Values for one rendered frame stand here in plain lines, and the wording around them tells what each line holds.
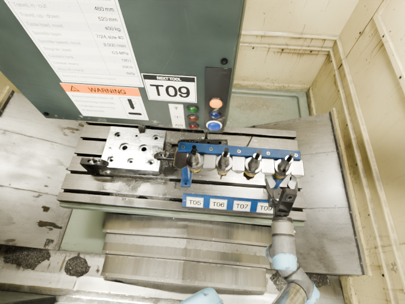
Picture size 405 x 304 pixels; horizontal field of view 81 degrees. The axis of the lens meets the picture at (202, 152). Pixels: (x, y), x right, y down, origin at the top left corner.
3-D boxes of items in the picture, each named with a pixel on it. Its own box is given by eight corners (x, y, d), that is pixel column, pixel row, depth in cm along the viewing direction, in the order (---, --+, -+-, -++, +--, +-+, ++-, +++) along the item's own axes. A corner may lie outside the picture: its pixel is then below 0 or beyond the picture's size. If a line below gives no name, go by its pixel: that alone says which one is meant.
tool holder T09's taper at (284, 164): (288, 161, 89) (295, 153, 83) (290, 172, 87) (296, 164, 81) (276, 160, 90) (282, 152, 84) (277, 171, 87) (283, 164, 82)
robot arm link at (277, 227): (275, 232, 80) (299, 234, 80) (274, 218, 82) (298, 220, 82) (269, 235, 87) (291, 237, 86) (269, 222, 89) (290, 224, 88)
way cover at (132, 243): (270, 291, 122) (279, 293, 108) (98, 275, 125) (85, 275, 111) (267, 230, 136) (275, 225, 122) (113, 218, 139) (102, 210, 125)
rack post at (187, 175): (190, 187, 119) (187, 161, 92) (180, 186, 119) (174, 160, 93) (193, 169, 123) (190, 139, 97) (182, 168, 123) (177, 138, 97)
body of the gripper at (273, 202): (266, 192, 95) (267, 223, 90) (272, 186, 87) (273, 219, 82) (285, 193, 95) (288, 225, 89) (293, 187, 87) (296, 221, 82)
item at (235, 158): (244, 174, 89) (245, 173, 88) (231, 173, 89) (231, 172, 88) (244, 157, 92) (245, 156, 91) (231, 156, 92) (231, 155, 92)
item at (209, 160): (216, 172, 89) (216, 171, 88) (201, 171, 89) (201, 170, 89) (216, 155, 92) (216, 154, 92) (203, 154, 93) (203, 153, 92)
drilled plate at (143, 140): (160, 175, 117) (158, 171, 113) (102, 170, 118) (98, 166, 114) (167, 135, 128) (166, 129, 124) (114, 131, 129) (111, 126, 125)
